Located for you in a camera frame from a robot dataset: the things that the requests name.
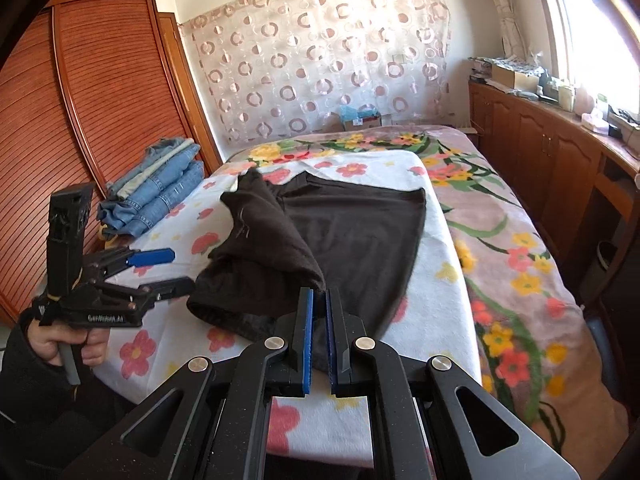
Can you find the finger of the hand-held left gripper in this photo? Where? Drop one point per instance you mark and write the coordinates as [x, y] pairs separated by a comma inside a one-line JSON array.
[[150, 257], [170, 287]]

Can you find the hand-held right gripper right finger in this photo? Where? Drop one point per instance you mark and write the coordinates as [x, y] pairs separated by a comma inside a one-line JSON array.
[[332, 345]]

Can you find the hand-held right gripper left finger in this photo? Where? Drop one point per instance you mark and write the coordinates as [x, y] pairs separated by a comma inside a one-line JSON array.
[[305, 340]]

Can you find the black pants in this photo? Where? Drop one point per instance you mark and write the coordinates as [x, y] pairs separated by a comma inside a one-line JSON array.
[[350, 240]]

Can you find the person's left forearm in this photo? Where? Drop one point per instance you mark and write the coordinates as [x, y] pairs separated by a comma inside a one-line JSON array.
[[30, 400]]

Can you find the person's left hand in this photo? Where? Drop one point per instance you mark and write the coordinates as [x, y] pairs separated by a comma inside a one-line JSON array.
[[45, 345]]

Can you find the dark blue folded jeans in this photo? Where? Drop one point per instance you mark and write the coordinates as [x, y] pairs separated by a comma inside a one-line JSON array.
[[122, 222]]

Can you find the mid blue folded jeans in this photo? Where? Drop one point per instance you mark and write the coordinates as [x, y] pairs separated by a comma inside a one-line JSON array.
[[165, 195]]

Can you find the light blue folded jeans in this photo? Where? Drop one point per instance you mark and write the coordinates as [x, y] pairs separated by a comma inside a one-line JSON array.
[[150, 160]]

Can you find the white flower print blanket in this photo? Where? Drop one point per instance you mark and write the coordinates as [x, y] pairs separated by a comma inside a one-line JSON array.
[[440, 300]]

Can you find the wooden slatted wardrobe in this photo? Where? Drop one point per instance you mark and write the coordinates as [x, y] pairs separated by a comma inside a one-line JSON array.
[[100, 85]]

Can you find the pink floral blanket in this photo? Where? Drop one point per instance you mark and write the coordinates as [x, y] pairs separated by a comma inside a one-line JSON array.
[[505, 210]]

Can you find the small cardboard box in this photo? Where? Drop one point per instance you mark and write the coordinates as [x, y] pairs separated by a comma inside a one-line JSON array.
[[365, 122]]

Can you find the blue plastic bag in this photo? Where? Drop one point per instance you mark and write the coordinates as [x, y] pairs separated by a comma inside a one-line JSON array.
[[357, 111]]

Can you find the sheer circle pattern curtain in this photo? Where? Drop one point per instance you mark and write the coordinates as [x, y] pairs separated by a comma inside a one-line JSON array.
[[310, 60]]

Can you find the wooden cabinet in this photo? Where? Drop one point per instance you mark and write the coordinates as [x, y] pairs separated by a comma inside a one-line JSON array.
[[530, 135]]

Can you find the stack of small packages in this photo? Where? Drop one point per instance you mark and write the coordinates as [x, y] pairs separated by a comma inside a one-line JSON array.
[[479, 69]]

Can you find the open cardboard box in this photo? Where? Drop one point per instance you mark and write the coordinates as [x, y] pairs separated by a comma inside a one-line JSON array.
[[512, 77]]

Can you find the tissue box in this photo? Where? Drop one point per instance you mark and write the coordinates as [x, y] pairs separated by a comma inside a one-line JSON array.
[[593, 122]]

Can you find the white floral window curtain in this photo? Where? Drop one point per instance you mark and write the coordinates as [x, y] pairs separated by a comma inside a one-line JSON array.
[[505, 0]]

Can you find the window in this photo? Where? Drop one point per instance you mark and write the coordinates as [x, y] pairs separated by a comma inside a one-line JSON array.
[[590, 20]]

